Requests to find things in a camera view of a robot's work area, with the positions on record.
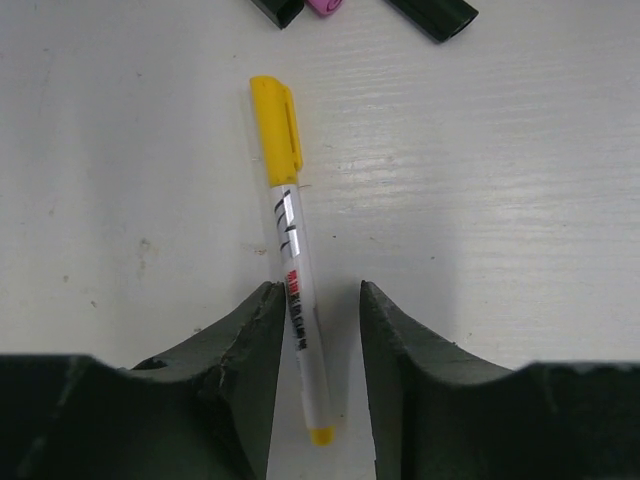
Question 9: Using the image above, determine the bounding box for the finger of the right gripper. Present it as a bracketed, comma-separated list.
[386, 0, 479, 44]

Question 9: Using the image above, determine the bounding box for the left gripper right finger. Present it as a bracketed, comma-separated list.
[359, 281, 639, 479]

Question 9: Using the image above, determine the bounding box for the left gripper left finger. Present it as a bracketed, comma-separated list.
[1, 282, 285, 479]

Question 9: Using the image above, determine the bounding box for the yellow cap marker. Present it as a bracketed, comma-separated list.
[249, 75, 334, 446]

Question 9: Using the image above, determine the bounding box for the magenta cap marker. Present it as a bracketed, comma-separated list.
[306, 0, 343, 17]

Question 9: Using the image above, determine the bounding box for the black cap marker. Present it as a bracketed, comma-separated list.
[251, 0, 304, 30]

